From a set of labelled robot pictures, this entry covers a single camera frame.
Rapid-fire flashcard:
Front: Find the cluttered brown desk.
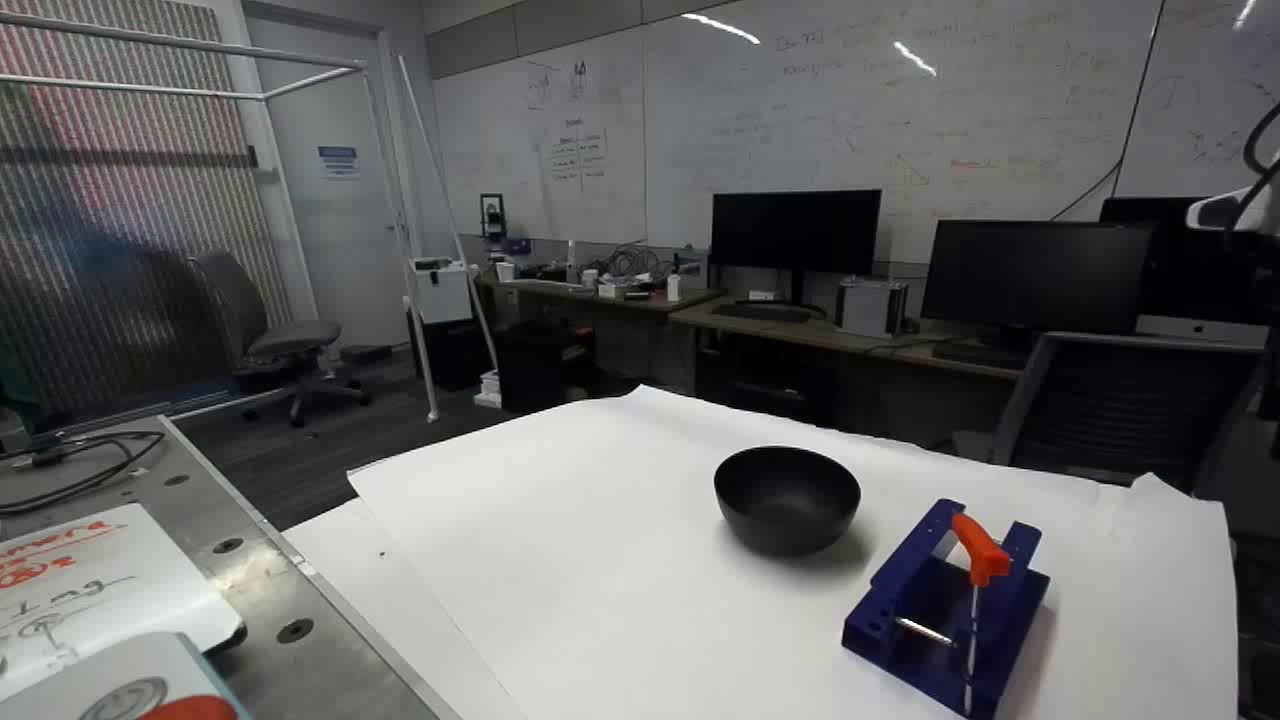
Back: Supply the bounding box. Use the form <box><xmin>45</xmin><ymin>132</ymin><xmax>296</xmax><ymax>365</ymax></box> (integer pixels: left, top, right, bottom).
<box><xmin>477</xmin><ymin>269</ymin><xmax>727</xmax><ymax>322</ymax></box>

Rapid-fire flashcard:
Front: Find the black cable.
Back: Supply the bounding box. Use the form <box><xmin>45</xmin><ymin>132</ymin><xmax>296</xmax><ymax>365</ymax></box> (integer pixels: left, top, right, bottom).
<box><xmin>0</xmin><ymin>426</ymin><xmax>167</xmax><ymax>523</ymax></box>

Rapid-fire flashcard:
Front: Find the black bowl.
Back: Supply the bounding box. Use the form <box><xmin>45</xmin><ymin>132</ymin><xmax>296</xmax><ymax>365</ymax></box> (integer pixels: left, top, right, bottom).
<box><xmin>712</xmin><ymin>444</ymin><xmax>865</xmax><ymax>560</ymax></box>

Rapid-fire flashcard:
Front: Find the black monitor on stand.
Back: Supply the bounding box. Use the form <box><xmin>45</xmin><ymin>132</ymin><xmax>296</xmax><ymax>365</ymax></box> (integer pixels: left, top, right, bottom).
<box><xmin>707</xmin><ymin>188</ymin><xmax>883</xmax><ymax>306</ymax></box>

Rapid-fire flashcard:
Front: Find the white cabinet box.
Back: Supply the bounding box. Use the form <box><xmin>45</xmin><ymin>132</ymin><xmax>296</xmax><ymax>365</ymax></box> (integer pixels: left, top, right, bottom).
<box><xmin>407</xmin><ymin>255</ymin><xmax>478</xmax><ymax>328</ymax></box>

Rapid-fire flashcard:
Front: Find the wide black monitor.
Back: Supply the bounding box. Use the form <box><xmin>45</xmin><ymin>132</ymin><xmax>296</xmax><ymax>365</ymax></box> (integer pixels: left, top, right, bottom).
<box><xmin>919</xmin><ymin>217</ymin><xmax>1155</xmax><ymax>354</ymax></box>

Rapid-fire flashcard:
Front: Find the white box computer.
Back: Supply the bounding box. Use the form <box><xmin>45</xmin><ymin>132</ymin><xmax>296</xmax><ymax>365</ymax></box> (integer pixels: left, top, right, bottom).
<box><xmin>832</xmin><ymin>277</ymin><xmax>911</xmax><ymax>340</ymax></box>

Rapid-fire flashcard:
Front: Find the grey swivel office chair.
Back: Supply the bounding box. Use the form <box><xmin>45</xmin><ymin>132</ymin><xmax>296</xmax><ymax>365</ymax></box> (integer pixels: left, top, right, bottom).
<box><xmin>188</xmin><ymin>248</ymin><xmax>380</xmax><ymax>430</ymax></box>

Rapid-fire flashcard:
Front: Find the black mesh office chair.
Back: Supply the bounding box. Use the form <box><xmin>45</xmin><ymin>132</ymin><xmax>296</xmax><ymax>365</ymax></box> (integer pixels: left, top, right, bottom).
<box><xmin>989</xmin><ymin>328</ymin><xmax>1269</xmax><ymax>492</ymax></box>

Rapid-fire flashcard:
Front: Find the paper with red writing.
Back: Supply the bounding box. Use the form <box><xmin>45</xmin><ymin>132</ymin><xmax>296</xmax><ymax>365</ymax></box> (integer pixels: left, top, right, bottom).
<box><xmin>0</xmin><ymin>501</ymin><xmax>246</xmax><ymax>700</ymax></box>

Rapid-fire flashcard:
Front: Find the white door with blue sign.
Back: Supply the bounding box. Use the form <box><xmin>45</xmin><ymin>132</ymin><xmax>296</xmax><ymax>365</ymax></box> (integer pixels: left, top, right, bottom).
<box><xmin>259</xmin><ymin>57</ymin><xmax>413</xmax><ymax>353</ymax></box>

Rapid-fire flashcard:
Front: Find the large white paper sheet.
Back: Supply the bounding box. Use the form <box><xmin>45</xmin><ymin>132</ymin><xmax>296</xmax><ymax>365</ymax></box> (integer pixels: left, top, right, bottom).
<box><xmin>343</xmin><ymin>383</ymin><xmax>1245</xmax><ymax>720</ymax></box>

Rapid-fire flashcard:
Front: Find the brown wooden desk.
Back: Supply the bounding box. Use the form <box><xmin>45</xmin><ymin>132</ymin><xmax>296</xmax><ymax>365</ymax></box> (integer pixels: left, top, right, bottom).
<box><xmin>669</xmin><ymin>296</ymin><xmax>1030</xmax><ymax>391</ymax></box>

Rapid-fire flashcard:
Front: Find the wire mesh cage panel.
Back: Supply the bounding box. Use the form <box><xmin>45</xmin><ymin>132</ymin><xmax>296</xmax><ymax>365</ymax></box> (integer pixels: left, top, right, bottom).
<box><xmin>0</xmin><ymin>0</ymin><xmax>368</xmax><ymax>430</ymax></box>

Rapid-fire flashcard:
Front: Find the wall whiteboard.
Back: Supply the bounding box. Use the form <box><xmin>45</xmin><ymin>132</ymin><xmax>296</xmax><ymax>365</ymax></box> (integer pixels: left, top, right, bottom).
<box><xmin>424</xmin><ymin>0</ymin><xmax>1280</xmax><ymax>271</ymax></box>

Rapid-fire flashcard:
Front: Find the blue plastic holder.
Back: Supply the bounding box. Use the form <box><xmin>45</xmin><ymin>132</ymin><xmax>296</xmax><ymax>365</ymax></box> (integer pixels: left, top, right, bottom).
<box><xmin>839</xmin><ymin>496</ymin><xmax>1052</xmax><ymax>720</ymax></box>

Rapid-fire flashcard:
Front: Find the white and red book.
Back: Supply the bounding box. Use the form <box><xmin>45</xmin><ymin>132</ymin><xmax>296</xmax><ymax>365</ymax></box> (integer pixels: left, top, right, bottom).
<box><xmin>0</xmin><ymin>627</ymin><xmax>252</xmax><ymax>720</ymax></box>

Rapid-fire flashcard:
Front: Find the white paper underlayer sheet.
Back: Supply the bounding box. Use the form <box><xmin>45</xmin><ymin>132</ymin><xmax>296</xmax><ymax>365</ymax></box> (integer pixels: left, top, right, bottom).
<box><xmin>280</xmin><ymin>496</ymin><xmax>529</xmax><ymax>720</ymax></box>

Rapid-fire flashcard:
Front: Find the black monitor with silver base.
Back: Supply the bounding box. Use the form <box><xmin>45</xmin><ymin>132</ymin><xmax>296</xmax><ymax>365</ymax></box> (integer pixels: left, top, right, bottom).
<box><xmin>1095</xmin><ymin>196</ymin><xmax>1271</xmax><ymax>337</ymax></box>

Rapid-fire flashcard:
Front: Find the red handled tool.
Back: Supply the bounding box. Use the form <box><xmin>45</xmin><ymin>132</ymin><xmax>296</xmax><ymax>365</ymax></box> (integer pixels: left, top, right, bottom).
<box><xmin>946</xmin><ymin>507</ymin><xmax>1018</xmax><ymax>680</ymax></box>

